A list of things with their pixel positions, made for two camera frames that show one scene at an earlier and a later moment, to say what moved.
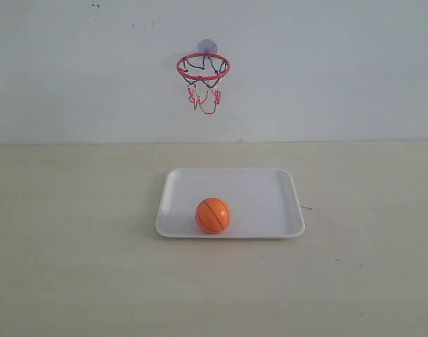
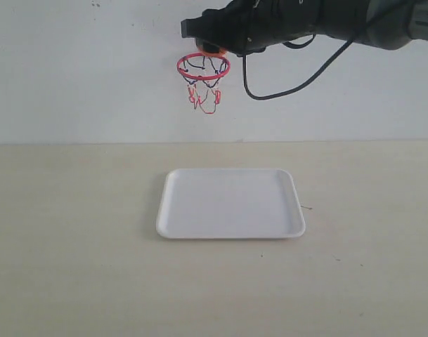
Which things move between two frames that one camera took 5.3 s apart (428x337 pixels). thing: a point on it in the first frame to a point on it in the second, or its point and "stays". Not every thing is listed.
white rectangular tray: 263,202 stays
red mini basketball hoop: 202,71 stays
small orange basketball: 212,215 to 221,53
